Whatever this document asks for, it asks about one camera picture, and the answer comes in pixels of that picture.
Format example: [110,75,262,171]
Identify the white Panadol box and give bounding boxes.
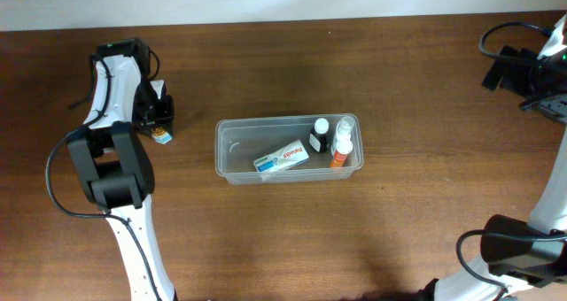
[252,140,309,173]

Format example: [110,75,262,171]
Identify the small jar gold lid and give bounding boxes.
[151,127,173,144]

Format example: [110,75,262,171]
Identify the clear plastic container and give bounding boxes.
[215,113,364,185]

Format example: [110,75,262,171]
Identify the dark syrup bottle white cap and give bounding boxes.
[309,118,330,153]

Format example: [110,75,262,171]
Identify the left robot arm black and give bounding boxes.
[58,38,177,300]

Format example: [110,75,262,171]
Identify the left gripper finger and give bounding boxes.
[163,95,175,135]
[135,120,155,137]

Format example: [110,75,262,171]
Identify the orange tube white cap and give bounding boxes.
[330,139,353,168]

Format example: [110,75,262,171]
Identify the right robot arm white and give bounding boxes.
[416,18,566,300]

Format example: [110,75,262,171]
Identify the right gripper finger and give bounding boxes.
[519,92,566,124]
[481,61,535,91]

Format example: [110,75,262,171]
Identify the white lotion bottle clear cap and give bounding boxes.
[330,116,355,155]

